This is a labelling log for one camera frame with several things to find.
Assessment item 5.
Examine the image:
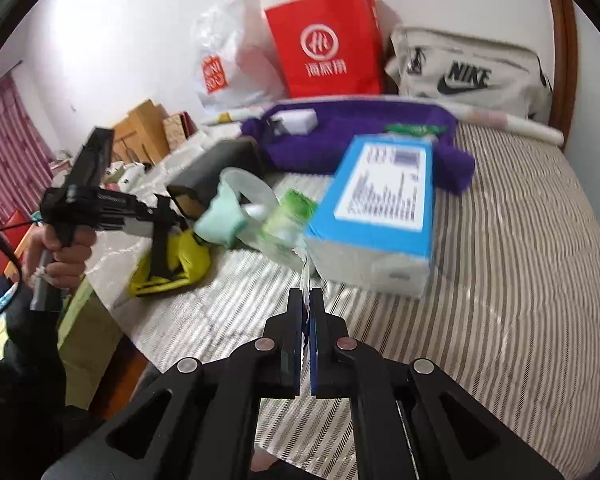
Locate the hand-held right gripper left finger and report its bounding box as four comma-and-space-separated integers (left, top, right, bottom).
42, 287, 306, 480

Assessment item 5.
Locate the person's left forearm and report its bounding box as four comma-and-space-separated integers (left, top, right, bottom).
0, 225, 72, 480

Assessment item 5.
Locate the person's left hand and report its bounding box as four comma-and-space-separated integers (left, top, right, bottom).
27, 227, 97, 289

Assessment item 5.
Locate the dark green tea tin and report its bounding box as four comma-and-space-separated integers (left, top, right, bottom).
167, 138, 264, 222

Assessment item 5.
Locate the rolled paper poster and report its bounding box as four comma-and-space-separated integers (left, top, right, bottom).
200, 104, 565, 149

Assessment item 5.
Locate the red paper bag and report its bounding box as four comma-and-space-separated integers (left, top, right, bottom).
263, 0, 385, 99

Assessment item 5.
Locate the yellow black strap pouch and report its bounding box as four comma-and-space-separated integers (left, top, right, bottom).
129, 195, 212, 299

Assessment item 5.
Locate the purple towel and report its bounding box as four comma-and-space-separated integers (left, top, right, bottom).
239, 97, 476, 197

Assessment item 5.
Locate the pink curtain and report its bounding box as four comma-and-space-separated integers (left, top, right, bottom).
0, 74, 57, 262

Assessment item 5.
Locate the grey waist bag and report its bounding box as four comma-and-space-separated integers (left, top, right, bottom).
383, 24, 555, 124

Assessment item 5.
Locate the white mint sock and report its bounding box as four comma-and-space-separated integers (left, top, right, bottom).
194, 167, 276, 249

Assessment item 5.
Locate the blue tissue pack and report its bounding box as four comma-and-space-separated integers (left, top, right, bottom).
304, 133, 436, 301

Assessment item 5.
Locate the brown wooden door frame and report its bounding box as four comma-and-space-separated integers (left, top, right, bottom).
542, 0, 579, 152

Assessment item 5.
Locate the wooden headboard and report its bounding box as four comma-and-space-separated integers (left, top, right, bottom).
112, 98, 172, 166

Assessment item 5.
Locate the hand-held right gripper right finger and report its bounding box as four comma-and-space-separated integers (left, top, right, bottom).
307, 289, 567, 480

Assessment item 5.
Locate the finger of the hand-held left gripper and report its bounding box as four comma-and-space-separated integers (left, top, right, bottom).
130, 194, 179, 234

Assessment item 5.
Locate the clear bag with green print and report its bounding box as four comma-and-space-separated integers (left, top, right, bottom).
250, 187, 322, 307

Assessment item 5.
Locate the white plastic shopping bag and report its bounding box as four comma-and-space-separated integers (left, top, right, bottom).
189, 0, 287, 112

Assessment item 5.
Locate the black cable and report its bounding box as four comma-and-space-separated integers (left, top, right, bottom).
0, 219, 22, 332

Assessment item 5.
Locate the white face mask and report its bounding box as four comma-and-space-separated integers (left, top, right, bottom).
274, 109, 319, 137

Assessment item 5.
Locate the green bed sheet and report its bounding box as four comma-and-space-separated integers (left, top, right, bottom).
57, 277, 126, 409

